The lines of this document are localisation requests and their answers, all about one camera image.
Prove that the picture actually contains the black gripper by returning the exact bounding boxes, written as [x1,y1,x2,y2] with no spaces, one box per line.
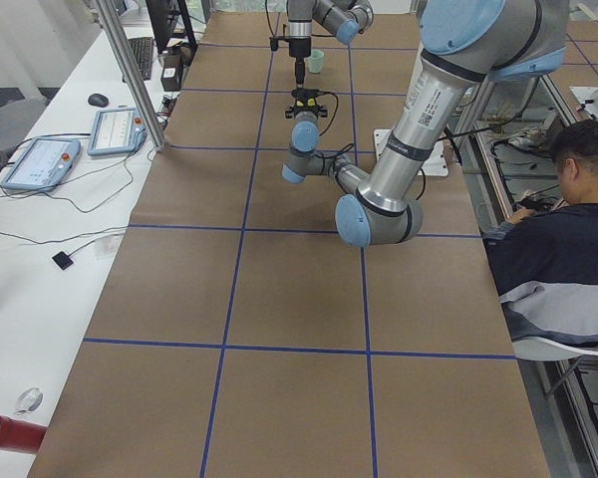
[288,37,310,85]
[287,103,327,119]

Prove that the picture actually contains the yellow plastic cup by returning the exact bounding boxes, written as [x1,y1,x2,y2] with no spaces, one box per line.
[295,99,316,109]

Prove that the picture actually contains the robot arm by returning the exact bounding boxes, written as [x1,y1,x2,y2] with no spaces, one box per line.
[282,1,569,248]
[284,0,374,88]

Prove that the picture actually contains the pale green cup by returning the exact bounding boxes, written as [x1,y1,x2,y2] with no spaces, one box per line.
[308,49,325,74]

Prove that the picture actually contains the black box with label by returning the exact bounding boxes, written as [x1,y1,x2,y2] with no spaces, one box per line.
[159,47,185,92]

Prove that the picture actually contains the black monitor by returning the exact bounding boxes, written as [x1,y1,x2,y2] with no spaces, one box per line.
[146,0,197,53]

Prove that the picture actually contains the black keyboard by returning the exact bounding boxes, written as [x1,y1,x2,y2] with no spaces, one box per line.
[129,37,153,80]

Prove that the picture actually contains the far teach pendant tablet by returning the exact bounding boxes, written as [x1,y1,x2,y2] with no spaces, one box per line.
[87,108,147,156]

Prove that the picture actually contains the teach pendant tablet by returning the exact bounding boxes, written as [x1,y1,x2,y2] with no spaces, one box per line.
[87,108,147,156]
[1,137,81,192]

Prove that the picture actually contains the black computer mouse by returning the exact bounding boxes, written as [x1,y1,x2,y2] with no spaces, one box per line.
[87,93,110,108]

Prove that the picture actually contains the near teach pendant tablet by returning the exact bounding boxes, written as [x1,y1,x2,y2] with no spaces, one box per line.
[1,137,81,192]

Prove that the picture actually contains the small black square pad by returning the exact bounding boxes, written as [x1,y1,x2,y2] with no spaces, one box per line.
[52,251,74,270]

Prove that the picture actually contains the seated person in dark jacket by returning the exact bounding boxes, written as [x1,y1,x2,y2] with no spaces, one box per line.
[483,119,598,347]

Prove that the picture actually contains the white chair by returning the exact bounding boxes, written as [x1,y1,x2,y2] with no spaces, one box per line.
[512,337,598,361]

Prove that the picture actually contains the red cylinder bottle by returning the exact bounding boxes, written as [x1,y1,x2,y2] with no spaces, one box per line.
[0,415,47,454]

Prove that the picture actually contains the white camera pillar stand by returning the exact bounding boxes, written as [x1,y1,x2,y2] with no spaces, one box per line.
[311,91,428,200]

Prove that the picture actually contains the aluminium frame post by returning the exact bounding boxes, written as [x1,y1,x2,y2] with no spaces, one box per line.
[95,0,166,152]

